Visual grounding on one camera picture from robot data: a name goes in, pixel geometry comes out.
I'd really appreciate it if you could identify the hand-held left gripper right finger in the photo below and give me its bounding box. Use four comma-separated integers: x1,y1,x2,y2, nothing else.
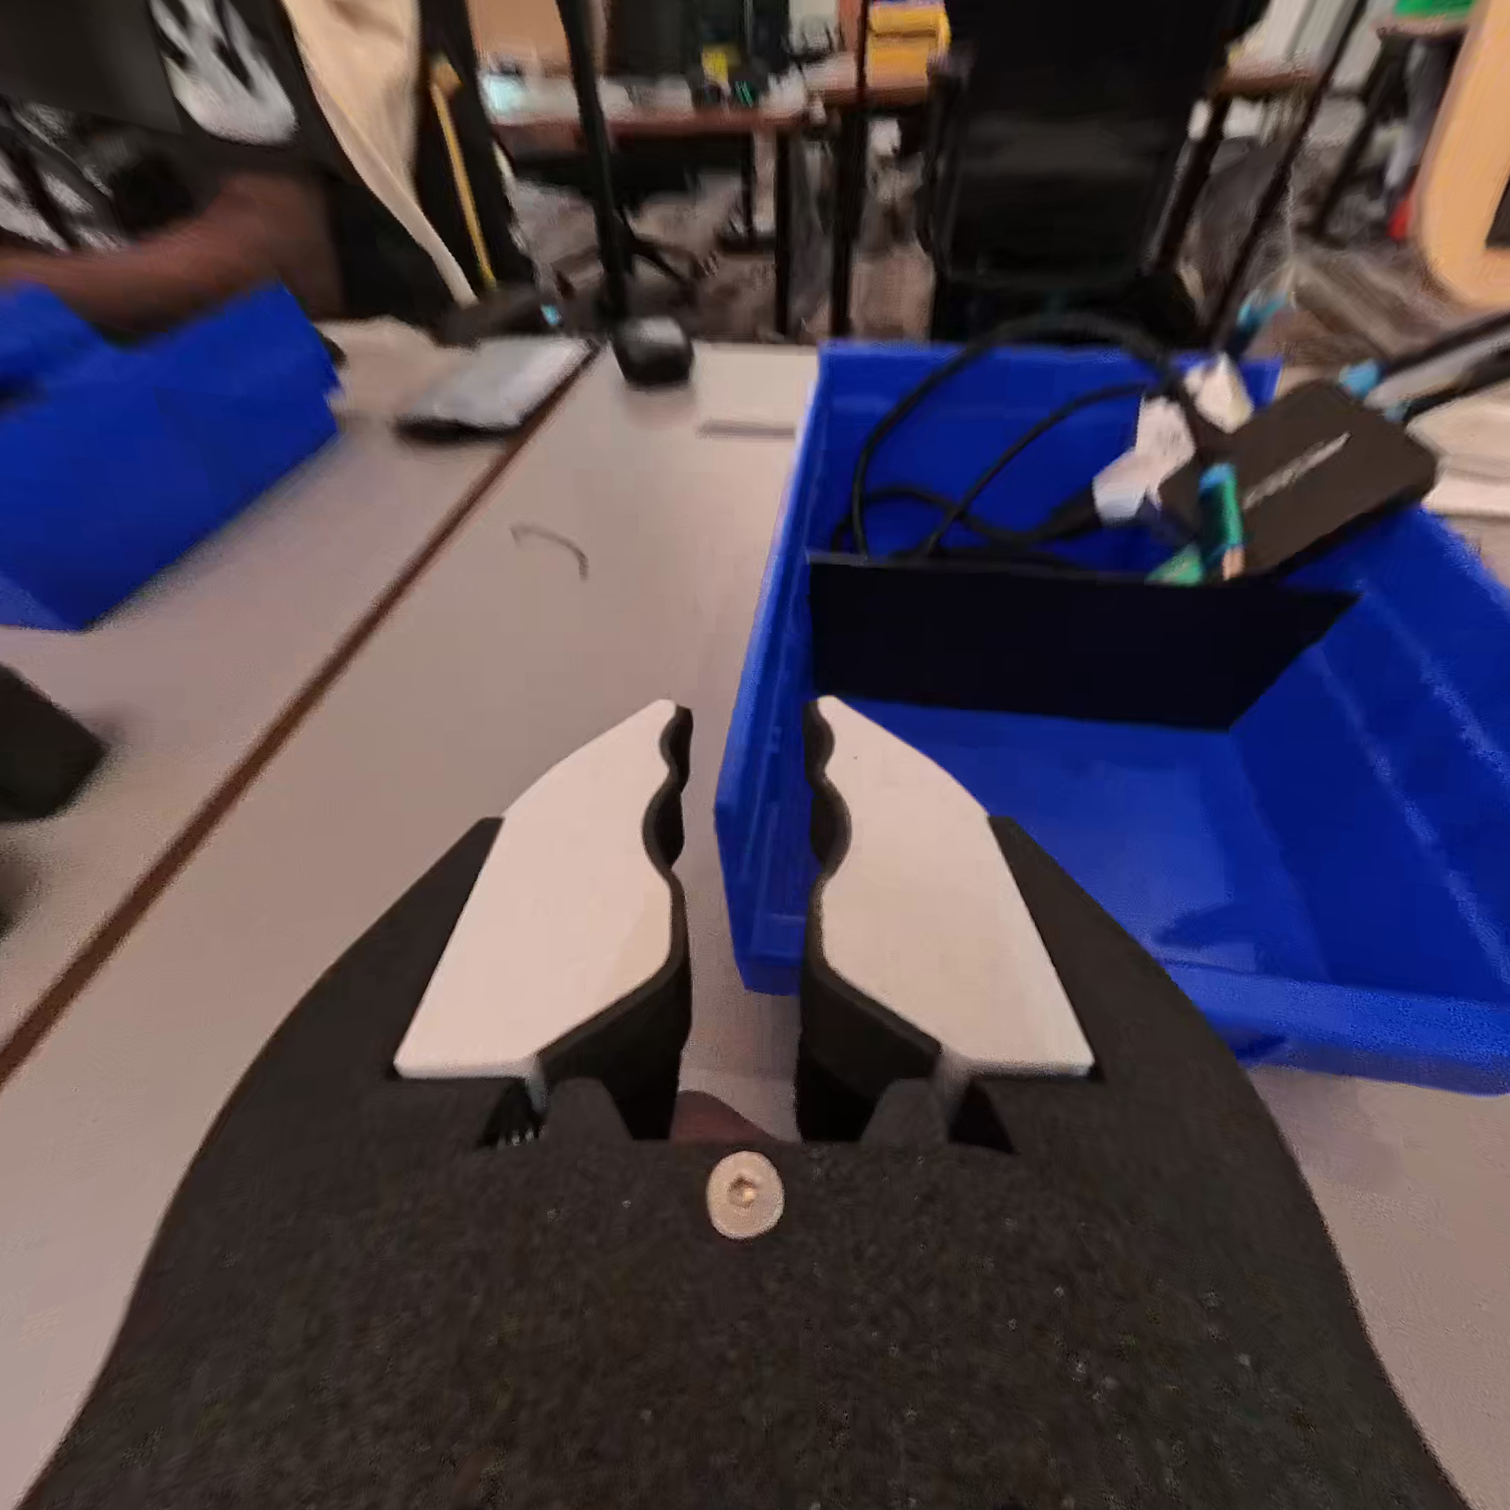
798,693,1096,1143

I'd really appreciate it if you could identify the wood framed dark panel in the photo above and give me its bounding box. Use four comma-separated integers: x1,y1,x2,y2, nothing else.
1414,0,1510,302

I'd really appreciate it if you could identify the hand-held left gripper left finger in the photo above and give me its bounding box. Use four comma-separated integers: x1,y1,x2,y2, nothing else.
392,698,696,1143

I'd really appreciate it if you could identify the black office chair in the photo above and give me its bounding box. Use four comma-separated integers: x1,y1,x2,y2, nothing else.
931,0,1251,344

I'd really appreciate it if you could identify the wooden background table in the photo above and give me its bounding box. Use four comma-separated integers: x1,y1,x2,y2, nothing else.
484,47,1333,337

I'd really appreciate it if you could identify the black bin divider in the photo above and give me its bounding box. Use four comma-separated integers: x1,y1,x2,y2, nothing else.
808,552,1359,731

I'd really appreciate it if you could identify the black flat device box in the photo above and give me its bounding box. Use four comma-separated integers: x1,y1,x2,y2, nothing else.
1162,379,1441,579

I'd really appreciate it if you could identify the blue plastic bin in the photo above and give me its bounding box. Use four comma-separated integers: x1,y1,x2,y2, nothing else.
0,282,343,631
712,339,1510,1095

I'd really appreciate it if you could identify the black braided hdmi cable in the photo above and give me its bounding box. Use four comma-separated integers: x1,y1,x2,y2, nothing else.
850,312,1249,583

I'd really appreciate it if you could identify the grey flat device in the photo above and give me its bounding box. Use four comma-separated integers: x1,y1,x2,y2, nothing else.
396,336,597,441

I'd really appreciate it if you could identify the teal tipped cable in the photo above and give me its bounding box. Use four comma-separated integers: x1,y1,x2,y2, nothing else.
1337,312,1510,414
1220,284,1292,350

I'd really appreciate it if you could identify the black stand pole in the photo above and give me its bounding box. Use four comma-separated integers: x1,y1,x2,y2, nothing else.
559,0,709,332

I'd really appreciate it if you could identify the silver hdmi adapter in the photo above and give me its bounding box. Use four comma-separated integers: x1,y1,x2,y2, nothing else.
850,395,1205,561

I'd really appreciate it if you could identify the black loose thread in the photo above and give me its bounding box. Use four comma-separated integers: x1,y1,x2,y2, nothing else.
509,522,588,582

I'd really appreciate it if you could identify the small black case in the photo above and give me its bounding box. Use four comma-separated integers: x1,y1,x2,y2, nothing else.
612,316,693,390

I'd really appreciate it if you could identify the another person's forearm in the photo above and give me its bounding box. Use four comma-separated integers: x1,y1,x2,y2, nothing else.
0,176,343,337

